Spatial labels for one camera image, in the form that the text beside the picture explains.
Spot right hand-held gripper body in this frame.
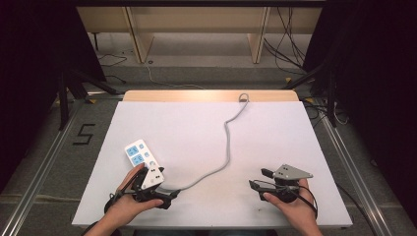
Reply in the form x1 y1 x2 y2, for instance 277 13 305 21
259 163 314 204

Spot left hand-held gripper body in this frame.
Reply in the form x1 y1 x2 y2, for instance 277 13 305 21
132 165 173 210

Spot white power strip blue sockets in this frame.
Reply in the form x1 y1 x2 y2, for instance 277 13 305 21
124 139 161 171

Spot grey power strip cable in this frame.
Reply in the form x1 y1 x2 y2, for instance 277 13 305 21
159 92 251 194

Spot person's left hand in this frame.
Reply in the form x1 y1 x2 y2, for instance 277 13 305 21
107 163 164 228

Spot person's right hand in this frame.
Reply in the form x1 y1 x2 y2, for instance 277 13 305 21
263 178 322 226

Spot white table board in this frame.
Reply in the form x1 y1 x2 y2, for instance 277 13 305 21
71 100 354 229

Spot black metal stand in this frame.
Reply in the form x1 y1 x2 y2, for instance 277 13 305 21
282 60 339 128
57 67 121 132

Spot black curtain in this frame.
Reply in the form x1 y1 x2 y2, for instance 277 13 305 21
301 0 417 227
0 0 107 195

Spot light wooden bench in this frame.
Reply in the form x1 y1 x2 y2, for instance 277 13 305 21
76 6 324 65

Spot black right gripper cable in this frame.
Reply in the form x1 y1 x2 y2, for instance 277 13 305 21
252 179 320 219

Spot aluminium floor rail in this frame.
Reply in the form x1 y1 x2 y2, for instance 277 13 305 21
0 94 124 236
303 96 392 236

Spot black cable beside table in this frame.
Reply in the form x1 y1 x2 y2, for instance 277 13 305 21
334 182 375 236

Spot white floor cable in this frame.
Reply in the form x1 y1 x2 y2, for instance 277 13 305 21
143 61 206 90

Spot thin black floor cable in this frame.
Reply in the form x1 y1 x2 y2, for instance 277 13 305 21
97 52 128 86

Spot bundle of black floor cables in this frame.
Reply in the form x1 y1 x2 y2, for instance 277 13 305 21
263 6 308 72

